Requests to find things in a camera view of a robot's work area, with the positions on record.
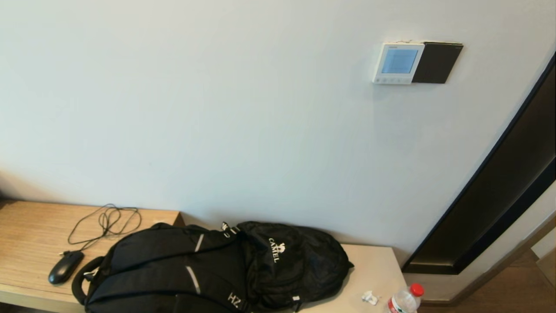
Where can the white wall thermostat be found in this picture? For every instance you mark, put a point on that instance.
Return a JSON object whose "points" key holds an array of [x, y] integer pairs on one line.
{"points": [[398, 61]]}

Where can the clear bottle with red cap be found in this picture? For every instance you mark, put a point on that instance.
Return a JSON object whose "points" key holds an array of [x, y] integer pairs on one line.
{"points": [[404, 302]]}

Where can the black Camel backpack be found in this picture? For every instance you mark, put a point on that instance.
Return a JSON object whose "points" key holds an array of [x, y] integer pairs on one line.
{"points": [[304, 269]]}

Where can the light wooden desk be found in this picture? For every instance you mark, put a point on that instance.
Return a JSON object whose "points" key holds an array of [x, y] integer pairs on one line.
{"points": [[30, 234]]}

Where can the beige cabinet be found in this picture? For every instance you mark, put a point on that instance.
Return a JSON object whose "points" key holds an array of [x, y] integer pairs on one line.
{"points": [[378, 269]]}

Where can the crumpled white paper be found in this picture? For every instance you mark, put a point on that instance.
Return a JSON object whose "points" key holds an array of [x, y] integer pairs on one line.
{"points": [[370, 298]]}

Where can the black computer mouse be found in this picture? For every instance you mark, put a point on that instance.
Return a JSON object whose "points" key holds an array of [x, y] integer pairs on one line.
{"points": [[65, 267]]}

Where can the large black HZ backpack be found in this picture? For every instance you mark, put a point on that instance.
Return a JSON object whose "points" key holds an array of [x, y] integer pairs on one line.
{"points": [[165, 269]]}

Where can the dark wall switch panel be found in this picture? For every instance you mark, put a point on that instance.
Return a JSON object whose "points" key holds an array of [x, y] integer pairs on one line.
{"points": [[438, 63]]}

